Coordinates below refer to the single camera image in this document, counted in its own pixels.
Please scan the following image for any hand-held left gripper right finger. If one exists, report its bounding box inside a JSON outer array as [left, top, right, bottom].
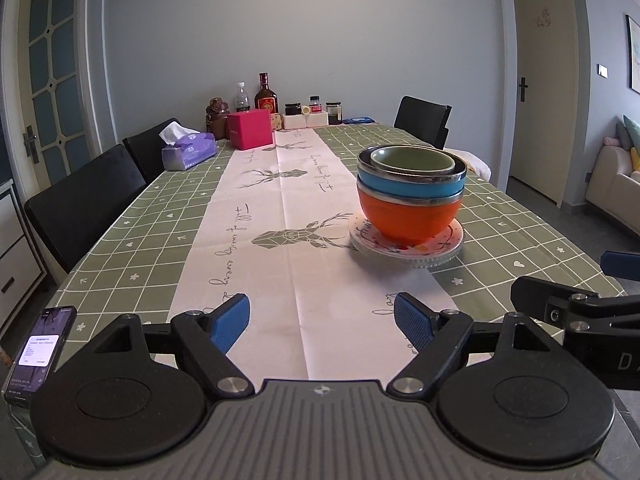
[[386, 292, 556, 401]]

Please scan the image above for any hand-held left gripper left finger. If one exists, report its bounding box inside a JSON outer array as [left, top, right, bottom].
[[85, 292, 256, 401]]

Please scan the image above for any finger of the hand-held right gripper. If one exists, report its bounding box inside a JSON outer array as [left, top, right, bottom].
[[510, 276, 640, 333], [600, 251, 640, 281]]

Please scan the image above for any white painted plate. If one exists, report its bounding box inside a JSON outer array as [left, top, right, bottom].
[[348, 212, 464, 256]]

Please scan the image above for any orange steel bowl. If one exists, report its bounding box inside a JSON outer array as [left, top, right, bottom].
[[357, 182, 465, 242]]

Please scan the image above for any blue steel bowl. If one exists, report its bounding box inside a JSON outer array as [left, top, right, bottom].
[[357, 145, 468, 200]]

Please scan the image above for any green ceramic bowl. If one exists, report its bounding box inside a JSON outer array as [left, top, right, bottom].
[[370, 146, 456, 177]]

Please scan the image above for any white printed table runner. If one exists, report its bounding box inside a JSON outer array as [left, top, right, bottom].
[[177, 127, 453, 381]]

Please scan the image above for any beige sofa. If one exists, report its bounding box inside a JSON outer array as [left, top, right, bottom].
[[585, 145, 640, 238]]

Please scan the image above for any green checked tablecloth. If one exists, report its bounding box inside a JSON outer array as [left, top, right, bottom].
[[30, 122, 628, 386]]

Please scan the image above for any teal cushion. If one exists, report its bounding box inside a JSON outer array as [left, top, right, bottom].
[[615, 115, 640, 151]]

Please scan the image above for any white cloth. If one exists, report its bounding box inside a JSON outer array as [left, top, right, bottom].
[[465, 152, 493, 181]]

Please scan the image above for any purple tissue box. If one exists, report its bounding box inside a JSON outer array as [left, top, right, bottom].
[[159, 122, 217, 172]]

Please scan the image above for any black chair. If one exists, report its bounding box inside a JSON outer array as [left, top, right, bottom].
[[122, 118, 182, 183], [24, 144, 147, 275], [393, 95, 452, 150]]

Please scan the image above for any pink box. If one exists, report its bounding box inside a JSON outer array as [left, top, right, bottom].
[[226, 109, 275, 151]]

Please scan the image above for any plain cream door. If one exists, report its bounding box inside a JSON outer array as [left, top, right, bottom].
[[510, 0, 586, 206]]

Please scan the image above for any black smartphone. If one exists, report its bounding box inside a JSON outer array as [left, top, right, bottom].
[[2, 305, 78, 406]]

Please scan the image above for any brown figurine jar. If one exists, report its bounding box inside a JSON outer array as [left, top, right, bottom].
[[204, 97, 231, 136]]

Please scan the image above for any white rectangular box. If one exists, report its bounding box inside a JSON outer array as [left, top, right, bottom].
[[283, 112, 329, 130]]

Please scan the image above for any white drawer cabinet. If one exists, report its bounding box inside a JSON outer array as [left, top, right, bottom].
[[0, 182, 48, 331]]

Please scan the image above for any liquor bottle red label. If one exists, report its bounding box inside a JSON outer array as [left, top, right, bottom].
[[254, 72, 279, 112]]

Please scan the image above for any framed wall picture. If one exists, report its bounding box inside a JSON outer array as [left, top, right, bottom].
[[625, 14, 640, 95]]

